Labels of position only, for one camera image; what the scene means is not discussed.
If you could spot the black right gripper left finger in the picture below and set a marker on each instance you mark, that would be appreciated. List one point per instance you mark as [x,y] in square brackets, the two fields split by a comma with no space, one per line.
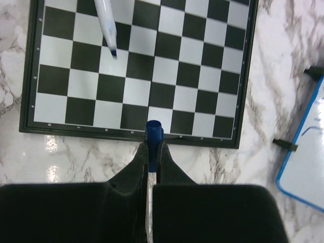
[110,211]

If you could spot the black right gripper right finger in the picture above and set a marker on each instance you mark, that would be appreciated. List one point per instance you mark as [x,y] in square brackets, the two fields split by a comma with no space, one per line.
[184,211]

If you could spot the blue marker cap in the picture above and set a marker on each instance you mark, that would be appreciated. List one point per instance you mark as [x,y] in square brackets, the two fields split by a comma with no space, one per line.
[154,134]

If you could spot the blue framed whiteboard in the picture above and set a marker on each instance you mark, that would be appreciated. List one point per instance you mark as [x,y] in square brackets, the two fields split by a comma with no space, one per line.
[301,174]

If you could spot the white blue whiteboard marker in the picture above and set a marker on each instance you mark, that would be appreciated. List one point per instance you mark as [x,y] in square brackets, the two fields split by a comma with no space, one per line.
[107,24]

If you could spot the black white chessboard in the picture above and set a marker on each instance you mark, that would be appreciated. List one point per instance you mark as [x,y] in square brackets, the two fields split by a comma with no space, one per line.
[183,63]

